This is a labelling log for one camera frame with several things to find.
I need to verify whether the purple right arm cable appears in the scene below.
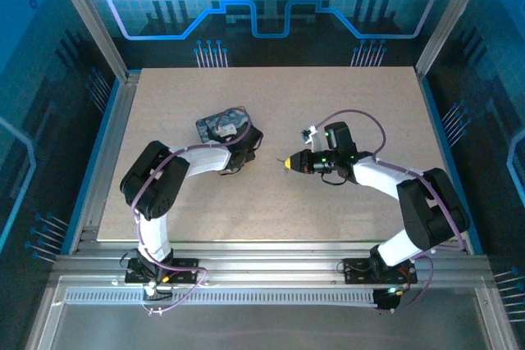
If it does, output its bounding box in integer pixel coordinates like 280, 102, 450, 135
315, 108, 469, 310

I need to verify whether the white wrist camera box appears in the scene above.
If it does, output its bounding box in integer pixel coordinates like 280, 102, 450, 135
211, 122, 239, 138
300, 125, 326, 153

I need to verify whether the slotted grey cable duct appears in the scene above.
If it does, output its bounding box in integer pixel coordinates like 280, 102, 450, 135
63, 289, 381, 308

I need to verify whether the black controller box green light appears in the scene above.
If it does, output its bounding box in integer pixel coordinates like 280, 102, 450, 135
372, 286, 405, 312

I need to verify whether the aluminium frame rail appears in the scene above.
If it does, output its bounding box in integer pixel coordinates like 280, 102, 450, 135
51, 239, 493, 285

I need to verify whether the aluminium side rail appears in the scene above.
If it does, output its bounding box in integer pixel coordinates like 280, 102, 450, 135
67, 70, 143, 255

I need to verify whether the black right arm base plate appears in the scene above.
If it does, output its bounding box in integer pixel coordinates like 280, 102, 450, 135
341, 257, 419, 285

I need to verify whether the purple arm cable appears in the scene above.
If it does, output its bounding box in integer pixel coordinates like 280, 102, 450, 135
315, 108, 469, 310
130, 107, 252, 317

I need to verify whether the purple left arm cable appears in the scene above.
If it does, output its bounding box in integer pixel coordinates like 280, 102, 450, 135
130, 107, 252, 317

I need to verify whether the aluminium frame post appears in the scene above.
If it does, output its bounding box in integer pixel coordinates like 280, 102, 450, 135
413, 0, 495, 77
45, 0, 130, 83

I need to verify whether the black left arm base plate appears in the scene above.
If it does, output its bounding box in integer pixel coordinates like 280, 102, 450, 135
124, 257, 200, 285

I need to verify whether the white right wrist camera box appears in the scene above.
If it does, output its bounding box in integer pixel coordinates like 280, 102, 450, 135
300, 125, 326, 153

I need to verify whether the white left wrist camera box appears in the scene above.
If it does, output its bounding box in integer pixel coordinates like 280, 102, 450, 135
211, 122, 239, 138

